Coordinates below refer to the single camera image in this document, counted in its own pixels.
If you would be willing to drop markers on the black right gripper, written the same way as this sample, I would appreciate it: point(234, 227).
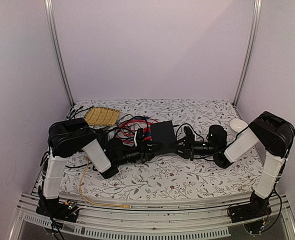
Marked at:
point(187, 153)

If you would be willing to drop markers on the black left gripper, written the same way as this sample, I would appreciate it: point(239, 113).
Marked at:
point(145, 151)

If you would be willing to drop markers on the black network switch box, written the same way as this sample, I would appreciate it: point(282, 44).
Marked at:
point(163, 132)

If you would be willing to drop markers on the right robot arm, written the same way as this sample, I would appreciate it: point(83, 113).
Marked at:
point(273, 134)

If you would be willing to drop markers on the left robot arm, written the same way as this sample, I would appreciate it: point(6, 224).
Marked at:
point(66, 138)

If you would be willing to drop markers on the floral patterned table cloth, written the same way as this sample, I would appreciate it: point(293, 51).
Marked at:
point(166, 177)

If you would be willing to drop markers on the white ceramic bowl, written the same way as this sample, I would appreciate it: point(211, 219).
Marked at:
point(237, 125)

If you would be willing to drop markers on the yellow woven mat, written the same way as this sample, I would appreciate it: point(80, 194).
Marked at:
point(102, 116)

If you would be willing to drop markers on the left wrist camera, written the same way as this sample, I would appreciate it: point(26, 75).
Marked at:
point(139, 136)

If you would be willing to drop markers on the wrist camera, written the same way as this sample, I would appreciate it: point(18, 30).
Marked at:
point(217, 136)
point(139, 136)

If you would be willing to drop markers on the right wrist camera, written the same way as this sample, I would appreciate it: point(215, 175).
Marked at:
point(217, 136)

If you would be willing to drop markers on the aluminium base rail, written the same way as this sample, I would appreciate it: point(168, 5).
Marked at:
point(192, 219)

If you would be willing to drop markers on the right aluminium frame post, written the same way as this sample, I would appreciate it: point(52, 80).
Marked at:
point(249, 51)

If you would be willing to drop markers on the aluminium frame post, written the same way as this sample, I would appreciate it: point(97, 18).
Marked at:
point(50, 15)
point(249, 51)

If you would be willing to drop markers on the left aluminium frame post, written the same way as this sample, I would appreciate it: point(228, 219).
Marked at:
point(50, 15)

